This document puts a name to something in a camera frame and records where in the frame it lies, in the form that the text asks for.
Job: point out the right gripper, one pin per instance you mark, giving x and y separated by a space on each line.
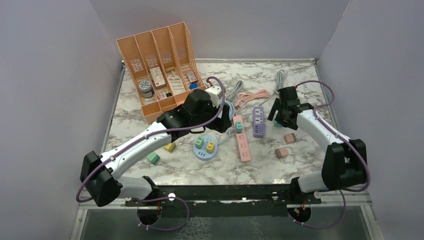
278 106

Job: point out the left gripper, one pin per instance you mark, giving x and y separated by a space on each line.
221 124

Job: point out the teal usb charger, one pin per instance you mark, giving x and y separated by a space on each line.
276 124
238 127

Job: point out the yellow usb charger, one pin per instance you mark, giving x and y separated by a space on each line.
210 147

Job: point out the green usb charger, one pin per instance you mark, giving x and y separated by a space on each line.
199 142

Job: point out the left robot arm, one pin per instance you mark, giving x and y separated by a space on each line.
101 173

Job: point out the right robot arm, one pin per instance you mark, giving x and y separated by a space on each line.
345 160

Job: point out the purple power strip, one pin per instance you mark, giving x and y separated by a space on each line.
258 120

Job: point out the pink power strip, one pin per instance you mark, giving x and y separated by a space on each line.
242 141

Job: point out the pink usb charger upper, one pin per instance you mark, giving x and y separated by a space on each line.
290 138

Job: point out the pink usb charger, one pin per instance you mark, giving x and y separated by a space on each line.
281 152
290 138

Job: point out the round blue power strip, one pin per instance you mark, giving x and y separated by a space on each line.
201 154

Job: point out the pink usb charger lower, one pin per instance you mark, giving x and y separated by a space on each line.
281 152

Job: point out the yellow charger left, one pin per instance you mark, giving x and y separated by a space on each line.
170 147

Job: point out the green charger left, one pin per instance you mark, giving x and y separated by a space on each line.
153 158

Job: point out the white red box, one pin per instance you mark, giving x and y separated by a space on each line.
157 77

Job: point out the orange desk file organizer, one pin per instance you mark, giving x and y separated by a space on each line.
171 49

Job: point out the round tin in organizer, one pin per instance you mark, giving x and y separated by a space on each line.
146 89

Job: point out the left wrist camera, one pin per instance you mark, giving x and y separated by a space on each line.
215 92

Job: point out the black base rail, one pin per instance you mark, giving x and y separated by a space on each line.
223 201

